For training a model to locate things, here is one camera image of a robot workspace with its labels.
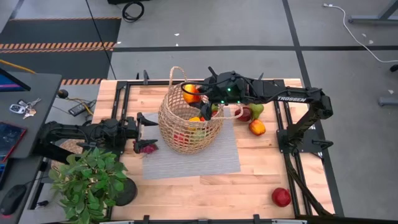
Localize grey metal furniture base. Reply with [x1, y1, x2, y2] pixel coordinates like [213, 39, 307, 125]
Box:
[347, 0, 398, 26]

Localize white floor cable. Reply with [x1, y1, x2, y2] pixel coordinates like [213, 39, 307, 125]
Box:
[323, 2, 398, 63]

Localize woven straw basket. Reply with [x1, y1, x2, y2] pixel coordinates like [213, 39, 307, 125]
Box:
[157, 65, 245, 156]

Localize dark tablet with red edge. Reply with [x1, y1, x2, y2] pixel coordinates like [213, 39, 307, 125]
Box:
[0, 121, 28, 162]

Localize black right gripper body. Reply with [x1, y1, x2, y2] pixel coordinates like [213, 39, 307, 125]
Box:
[198, 81, 223, 105]

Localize grey metal foot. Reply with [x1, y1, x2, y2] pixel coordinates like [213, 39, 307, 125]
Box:
[377, 96, 398, 107]

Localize keys with black fob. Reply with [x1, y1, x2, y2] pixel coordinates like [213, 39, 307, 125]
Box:
[9, 98, 42, 119]

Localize coiled black cable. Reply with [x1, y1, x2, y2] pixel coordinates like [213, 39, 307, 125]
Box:
[121, 1, 146, 23]

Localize black aluminium table frame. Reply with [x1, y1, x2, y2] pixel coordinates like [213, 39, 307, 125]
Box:
[107, 70, 336, 224]

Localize long thin black cable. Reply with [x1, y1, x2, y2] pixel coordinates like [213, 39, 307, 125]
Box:
[85, 0, 118, 80]

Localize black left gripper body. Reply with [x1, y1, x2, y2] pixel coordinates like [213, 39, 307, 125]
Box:
[123, 114, 140, 153]

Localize black power adapter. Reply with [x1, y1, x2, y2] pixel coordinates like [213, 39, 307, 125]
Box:
[68, 100, 97, 118]

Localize red yellow peach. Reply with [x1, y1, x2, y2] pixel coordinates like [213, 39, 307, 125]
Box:
[248, 118, 267, 137]

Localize purple grape bunch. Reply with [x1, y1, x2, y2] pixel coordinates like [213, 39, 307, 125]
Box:
[132, 140, 159, 156]

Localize green potted plant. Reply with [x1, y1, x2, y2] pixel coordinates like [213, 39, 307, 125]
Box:
[48, 146, 128, 224]

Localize round woven mat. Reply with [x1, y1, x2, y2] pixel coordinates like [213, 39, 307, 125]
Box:
[50, 136, 88, 171]

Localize computer monitor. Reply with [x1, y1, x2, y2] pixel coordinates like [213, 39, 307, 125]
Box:
[0, 67, 32, 93]

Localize yellow cable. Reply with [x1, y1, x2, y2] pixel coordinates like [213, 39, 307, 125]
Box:
[0, 58, 37, 75]

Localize red yellow mango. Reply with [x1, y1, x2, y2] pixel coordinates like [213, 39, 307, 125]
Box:
[182, 83, 203, 105]

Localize black hazard-striped floor mat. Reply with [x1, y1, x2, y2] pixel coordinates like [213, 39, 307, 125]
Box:
[0, 17, 123, 85]

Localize black plant pot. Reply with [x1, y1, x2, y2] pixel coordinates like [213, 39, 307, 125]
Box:
[113, 177, 139, 207]

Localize dark red apple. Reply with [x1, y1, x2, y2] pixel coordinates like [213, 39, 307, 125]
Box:
[234, 106, 253, 123]

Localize black desk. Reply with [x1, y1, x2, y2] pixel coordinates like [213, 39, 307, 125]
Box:
[0, 72, 63, 224]

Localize black computer mouse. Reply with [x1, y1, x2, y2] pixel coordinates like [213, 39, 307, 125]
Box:
[0, 184, 27, 216]

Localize grey woven placemat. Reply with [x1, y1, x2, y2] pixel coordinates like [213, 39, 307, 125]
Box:
[142, 107, 242, 180]

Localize green pear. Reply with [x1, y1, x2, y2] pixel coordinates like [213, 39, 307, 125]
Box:
[248, 103, 265, 121]

